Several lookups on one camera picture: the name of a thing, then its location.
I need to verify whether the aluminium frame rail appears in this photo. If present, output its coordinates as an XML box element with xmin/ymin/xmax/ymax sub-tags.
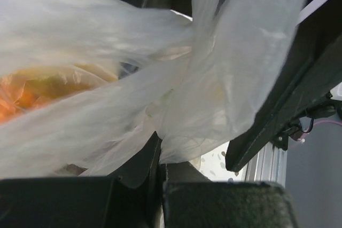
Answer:
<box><xmin>243</xmin><ymin>143</ymin><xmax>287</xmax><ymax>186</ymax></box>

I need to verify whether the clear printed plastic bag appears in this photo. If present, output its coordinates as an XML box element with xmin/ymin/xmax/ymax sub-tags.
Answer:
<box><xmin>1</xmin><ymin>0</ymin><xmax>305</xmax><ymax>178</ymax></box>

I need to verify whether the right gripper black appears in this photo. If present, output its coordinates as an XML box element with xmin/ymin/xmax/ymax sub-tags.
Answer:
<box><xmin>226</xmin><ymin>0</ymin><xmax>341</xmax><ymax>172</ymax></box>

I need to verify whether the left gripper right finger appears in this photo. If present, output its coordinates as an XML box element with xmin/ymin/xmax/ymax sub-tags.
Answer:
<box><xmin>160</xmin><ymin>162</ymin><xmax>298</xmax><ymax>227</ymax></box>

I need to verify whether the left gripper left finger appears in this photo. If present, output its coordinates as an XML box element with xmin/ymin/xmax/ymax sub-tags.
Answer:
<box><xmin>1</xmin><ymin>134</ymin><xmax>161</xmax><ymax>227</ymax></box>

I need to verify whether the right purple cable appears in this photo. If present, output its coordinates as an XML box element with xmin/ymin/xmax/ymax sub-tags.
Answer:
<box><xmin>304</xmin><ymin>120</ymin><xmax>342</xmax><ymax>134</ymax></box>

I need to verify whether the orange fake pineapple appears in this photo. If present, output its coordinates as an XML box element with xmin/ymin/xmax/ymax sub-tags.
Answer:
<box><xmin>0</xmin><ymin>65</ymin><xmax>89</xmax><ymax>122</ymax></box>

